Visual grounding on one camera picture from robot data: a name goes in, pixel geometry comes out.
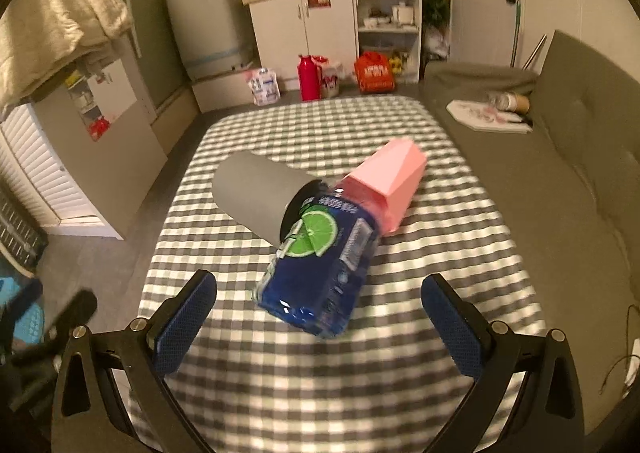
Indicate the red shopping bag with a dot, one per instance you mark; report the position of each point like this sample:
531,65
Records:
374,74

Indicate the white kitchen cabinet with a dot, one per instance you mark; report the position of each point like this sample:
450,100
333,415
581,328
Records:
285,30

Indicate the white detergent refill pouch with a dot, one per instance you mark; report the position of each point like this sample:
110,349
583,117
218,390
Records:
264,86

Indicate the white washing machine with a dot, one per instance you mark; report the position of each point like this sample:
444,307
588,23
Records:
213,37

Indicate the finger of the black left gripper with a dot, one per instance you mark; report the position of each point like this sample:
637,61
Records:
23,334

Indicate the grey cylindrical cup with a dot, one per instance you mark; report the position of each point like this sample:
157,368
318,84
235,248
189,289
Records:
262,195

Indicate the red thermos jug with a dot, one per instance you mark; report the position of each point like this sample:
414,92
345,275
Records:
309,71

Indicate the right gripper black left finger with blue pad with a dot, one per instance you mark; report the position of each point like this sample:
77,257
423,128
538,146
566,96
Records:
87,412

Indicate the beige quilted jacket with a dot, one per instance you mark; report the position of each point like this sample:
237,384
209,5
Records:
40,37

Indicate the white printed board on sofa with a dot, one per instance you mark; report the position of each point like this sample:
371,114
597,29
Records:
483,117

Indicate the pink faceted cup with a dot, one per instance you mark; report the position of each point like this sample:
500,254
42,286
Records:
391,175

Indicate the white charger with cable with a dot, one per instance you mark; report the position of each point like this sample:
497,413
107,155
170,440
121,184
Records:
630,359

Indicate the grey white checkered tablecloth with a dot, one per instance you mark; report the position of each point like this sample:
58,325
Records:
254,383

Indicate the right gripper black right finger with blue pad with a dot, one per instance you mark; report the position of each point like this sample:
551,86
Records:
547,414

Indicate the grey fabric sofa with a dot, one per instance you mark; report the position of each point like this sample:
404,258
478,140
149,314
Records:
569,193

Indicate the blue plastic bottle cup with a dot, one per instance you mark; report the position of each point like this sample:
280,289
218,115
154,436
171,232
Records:
314,280

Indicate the white open shelf unit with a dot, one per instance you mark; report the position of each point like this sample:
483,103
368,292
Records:
392,28

